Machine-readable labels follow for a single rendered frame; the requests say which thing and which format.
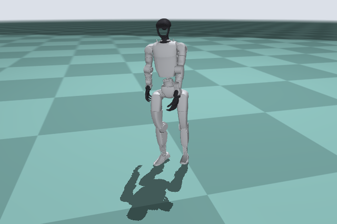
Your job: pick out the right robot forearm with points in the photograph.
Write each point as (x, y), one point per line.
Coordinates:
(148, 79)

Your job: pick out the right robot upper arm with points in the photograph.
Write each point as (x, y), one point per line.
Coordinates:
(148, 59)

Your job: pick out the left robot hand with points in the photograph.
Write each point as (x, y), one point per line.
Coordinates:
(174, 102)

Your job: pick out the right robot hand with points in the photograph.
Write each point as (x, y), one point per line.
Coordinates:
(147, 93)

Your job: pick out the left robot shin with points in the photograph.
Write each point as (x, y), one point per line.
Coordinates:
(184, 134)

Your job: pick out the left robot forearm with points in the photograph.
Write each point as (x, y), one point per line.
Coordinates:
(178, 81)

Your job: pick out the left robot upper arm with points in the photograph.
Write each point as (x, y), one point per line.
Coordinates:
(182, 48)

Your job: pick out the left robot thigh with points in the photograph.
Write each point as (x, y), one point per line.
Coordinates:
(182, 109)

